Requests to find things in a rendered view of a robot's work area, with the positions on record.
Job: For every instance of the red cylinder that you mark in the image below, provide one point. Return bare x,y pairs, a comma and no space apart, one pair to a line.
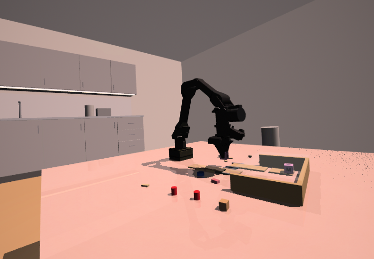
196,195
173,190

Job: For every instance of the small red block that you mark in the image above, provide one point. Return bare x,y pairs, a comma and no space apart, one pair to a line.
214,180

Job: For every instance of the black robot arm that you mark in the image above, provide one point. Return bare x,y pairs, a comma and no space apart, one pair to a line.
228,112

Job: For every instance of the tan cube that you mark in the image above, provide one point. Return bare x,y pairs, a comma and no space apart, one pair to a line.
223,204

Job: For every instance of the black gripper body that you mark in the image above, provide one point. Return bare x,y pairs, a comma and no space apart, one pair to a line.
221,137

